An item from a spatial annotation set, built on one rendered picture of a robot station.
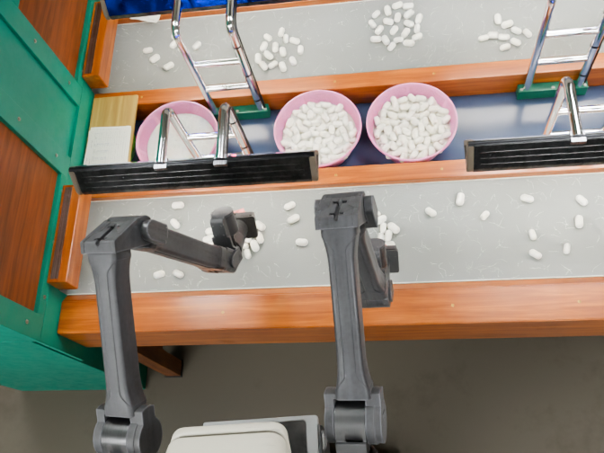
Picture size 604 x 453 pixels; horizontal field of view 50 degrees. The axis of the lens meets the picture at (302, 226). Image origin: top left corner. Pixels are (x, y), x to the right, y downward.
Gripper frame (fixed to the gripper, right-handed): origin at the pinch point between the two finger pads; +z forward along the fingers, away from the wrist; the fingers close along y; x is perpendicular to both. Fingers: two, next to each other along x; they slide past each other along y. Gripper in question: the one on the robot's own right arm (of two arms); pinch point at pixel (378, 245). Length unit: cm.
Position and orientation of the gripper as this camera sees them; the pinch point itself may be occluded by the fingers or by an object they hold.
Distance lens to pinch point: 174.6
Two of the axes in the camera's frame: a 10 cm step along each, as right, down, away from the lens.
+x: 1.1, 8.9, 4.4
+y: -9.9, 0.5, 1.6
